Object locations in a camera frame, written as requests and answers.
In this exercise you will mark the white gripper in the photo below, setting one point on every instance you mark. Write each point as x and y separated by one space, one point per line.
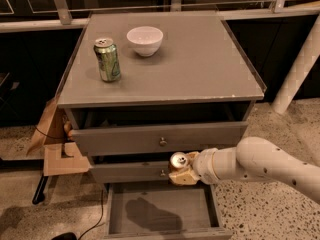
205 165

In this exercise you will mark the orange soda can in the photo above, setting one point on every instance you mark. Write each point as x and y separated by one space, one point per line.
179 160

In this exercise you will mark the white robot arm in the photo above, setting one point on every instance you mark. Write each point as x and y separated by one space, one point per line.
253 159

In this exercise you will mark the grey top drawer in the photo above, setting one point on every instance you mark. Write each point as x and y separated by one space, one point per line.
158 138

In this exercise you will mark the grey drawer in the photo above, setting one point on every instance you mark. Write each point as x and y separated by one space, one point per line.
158 138
133 172
159 210

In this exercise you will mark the grey bottom drawer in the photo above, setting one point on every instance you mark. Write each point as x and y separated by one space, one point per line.
159 210

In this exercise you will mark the grey wooden drawer cabinet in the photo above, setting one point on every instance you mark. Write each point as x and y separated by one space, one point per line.
198 75

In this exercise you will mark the grey middle drawer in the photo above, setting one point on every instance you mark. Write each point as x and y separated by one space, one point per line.
133 172

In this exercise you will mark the green soda can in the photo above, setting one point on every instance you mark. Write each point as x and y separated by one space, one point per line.
107 56

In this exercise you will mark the white ceramic bowl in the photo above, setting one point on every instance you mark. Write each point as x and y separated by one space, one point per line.
145 40

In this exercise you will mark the metal window railing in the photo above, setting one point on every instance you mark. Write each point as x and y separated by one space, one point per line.
34 15

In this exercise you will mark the white diagonal post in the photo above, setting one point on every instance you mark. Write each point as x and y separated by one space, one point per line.
300 69

